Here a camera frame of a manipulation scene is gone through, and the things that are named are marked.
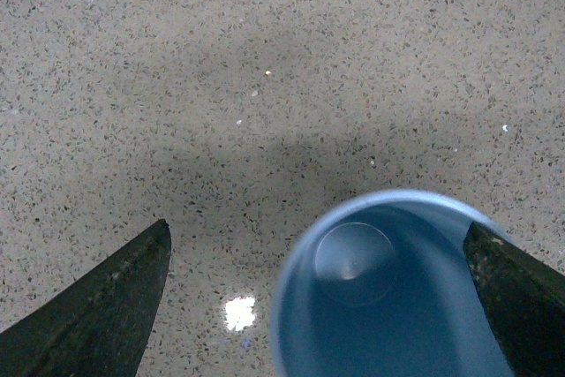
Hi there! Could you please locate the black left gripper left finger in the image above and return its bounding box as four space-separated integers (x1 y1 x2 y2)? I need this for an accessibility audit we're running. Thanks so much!
1 219 171 376

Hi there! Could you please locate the blue plastic cup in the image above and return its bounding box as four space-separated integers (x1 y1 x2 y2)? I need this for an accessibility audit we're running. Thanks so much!
270 189 511 376

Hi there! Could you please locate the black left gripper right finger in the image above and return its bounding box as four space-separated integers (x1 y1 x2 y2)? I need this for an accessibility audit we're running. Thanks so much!
463 222 564 376

